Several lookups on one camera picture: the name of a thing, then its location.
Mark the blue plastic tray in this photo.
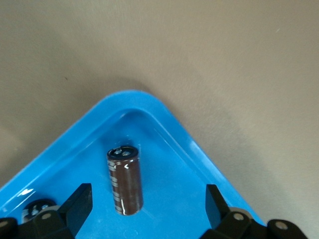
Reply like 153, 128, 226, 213
0, 89, 266, 239

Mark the short brown electrolytic capacitor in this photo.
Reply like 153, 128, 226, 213
21, 198, 60, 225

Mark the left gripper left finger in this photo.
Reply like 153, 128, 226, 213
0, 183, 94, 239

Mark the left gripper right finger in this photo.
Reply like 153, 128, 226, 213
199, 184, 310, 239

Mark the long brown electrolytic capacitor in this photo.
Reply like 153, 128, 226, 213
106, 145, 144, 216

